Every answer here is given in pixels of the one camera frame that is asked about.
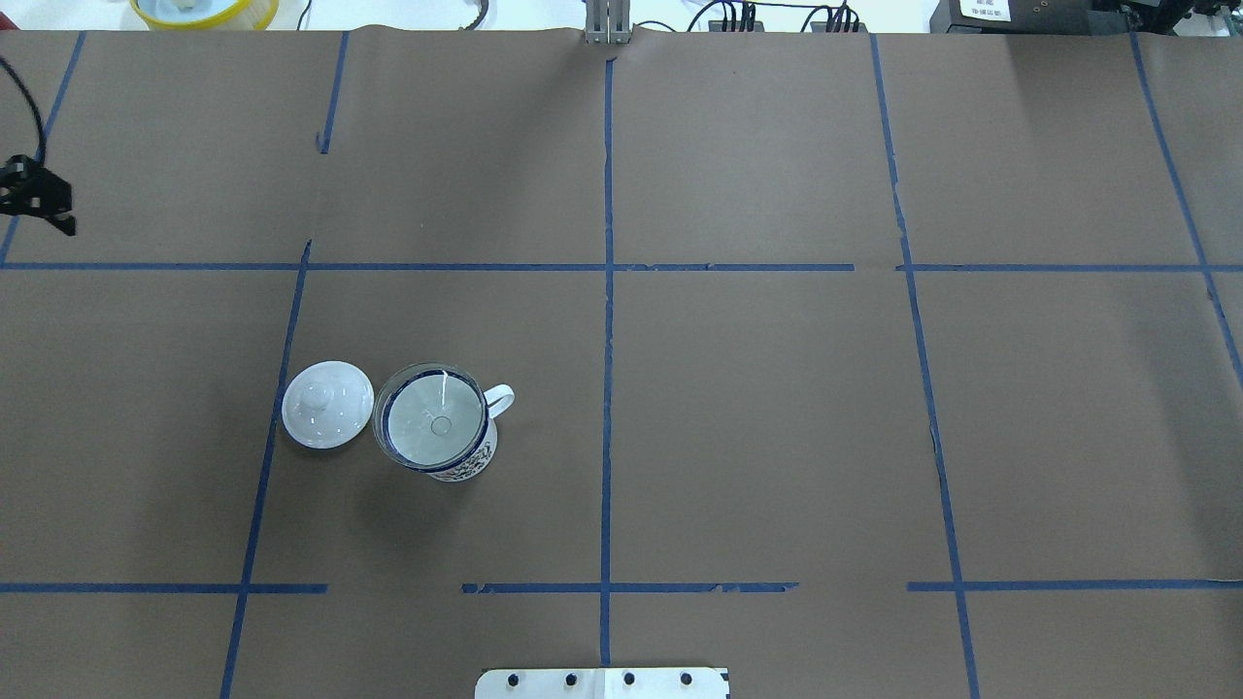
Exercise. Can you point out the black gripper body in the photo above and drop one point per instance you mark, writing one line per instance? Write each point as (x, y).
(37, 193)

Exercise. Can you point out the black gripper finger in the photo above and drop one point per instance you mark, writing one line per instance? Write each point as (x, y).
(64, 223)

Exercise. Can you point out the white enamel mug lid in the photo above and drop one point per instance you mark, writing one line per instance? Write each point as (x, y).
(327, 405)

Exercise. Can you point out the clear glass funnel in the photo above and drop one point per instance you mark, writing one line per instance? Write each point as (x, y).
(432, 417)

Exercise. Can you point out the yellow tape roll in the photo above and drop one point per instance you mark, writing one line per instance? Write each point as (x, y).
(206, 15)

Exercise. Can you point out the white enamel mug blue rim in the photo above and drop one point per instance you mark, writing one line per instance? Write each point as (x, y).
(481, 456)

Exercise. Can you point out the long vertical blue tape strip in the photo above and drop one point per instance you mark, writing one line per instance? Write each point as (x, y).
(609, 312)

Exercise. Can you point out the long horizontal blue tape strip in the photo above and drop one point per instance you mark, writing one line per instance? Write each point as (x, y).
(375, 267)

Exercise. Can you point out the aluminium frame post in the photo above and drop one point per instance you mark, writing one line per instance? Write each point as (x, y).
(608, 22)

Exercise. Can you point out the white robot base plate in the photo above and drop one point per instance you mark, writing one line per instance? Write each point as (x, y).
(634, 682)

